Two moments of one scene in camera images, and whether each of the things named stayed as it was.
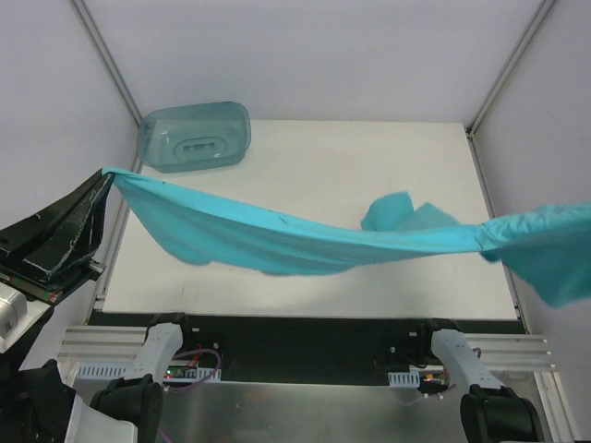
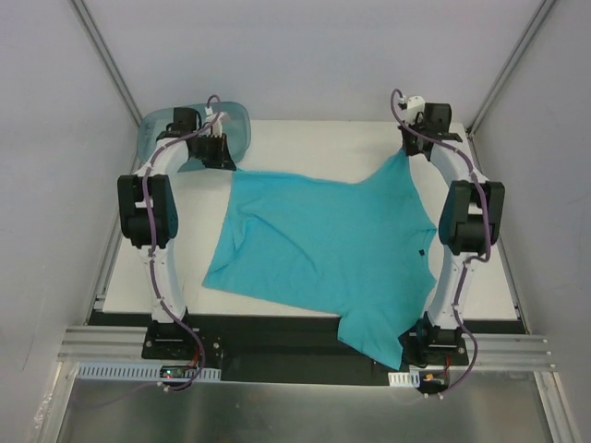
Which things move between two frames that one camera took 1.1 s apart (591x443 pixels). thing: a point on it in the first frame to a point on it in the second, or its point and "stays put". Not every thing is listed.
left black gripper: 42,281 to 215,150
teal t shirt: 548,250 to 354,251
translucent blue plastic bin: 195,136 stays put
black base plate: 310,349 stays put
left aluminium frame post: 97,43 stays put
